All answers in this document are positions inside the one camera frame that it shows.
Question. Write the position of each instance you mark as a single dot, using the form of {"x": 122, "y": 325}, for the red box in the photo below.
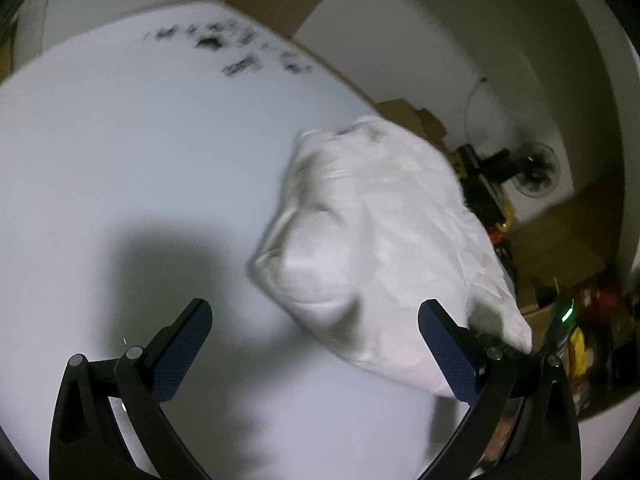
{"x": 495, "y": 236}

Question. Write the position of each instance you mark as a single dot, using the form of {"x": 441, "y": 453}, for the black standing fan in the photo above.
{"x": 537, "y": 170}

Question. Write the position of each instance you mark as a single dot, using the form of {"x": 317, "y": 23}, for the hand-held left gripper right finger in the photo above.
{"x": 450, "y": 355}

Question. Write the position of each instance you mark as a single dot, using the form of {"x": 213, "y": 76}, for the black box with yellow print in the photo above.
{"x": 472, "y": 170}

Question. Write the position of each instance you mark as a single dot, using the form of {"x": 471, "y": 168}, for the white puffer jacket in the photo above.
{"x": 380, "y": 240}

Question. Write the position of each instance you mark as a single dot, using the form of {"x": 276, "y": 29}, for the small open cardboard box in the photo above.
{"x": 434, "y": 125}

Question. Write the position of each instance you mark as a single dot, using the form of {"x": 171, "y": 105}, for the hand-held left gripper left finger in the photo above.
{"x": 182, "y": 350}

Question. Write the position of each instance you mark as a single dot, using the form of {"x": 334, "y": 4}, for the black speaker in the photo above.
{"x": 500, "y": 162}

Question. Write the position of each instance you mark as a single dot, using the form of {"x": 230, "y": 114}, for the yellow plastic bag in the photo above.
{"x": 507, "y": 215}

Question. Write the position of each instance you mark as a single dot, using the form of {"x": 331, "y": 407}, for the large open cardboard box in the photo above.
{"x": 397, "y": 112}

